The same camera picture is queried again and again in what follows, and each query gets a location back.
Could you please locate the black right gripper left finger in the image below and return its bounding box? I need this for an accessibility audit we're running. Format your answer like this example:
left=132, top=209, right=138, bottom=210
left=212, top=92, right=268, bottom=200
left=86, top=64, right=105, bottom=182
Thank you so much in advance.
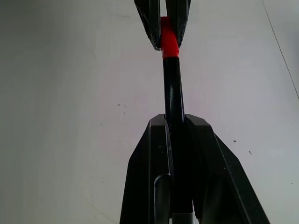
left=119, top=114, right=175, bottom=224

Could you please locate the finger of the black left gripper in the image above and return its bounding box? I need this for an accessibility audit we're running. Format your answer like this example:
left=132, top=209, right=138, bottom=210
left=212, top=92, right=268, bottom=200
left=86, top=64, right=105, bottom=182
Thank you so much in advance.
left=165, top=0, right=193, bottom=46
left=134, top=0, right=164, bottom=51

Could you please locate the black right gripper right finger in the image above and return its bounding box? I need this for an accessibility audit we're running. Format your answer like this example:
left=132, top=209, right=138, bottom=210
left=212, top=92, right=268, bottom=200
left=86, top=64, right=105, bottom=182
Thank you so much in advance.
left=183, top=113, right=271, bottom=224

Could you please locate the red marker cap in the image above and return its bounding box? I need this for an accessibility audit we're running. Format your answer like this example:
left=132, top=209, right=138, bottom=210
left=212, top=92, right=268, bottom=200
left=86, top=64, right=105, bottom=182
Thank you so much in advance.
left=159, top=16, right=181, bottom=59

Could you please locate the black marker pen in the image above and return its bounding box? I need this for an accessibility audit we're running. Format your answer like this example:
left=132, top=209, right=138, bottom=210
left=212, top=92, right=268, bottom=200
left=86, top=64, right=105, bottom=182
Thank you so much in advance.
left=162, top=56, right=196, bottom=224

